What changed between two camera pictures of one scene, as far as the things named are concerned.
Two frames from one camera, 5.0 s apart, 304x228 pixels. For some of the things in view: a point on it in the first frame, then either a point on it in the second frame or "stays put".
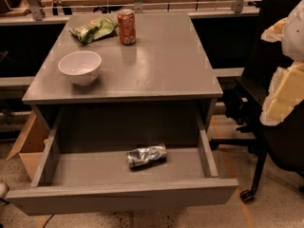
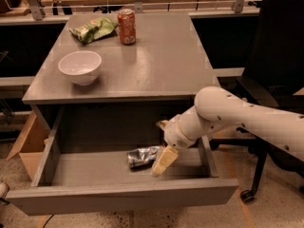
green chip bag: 98,27 stays put
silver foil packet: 146,157 stays put
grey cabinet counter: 166,66 stays put
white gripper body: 294,32 to 176,136
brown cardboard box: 30,144 stays put
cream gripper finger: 275,32 to 167,155
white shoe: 3,190 stays put
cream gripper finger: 286,91 to 162,123
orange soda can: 127,27 stays put
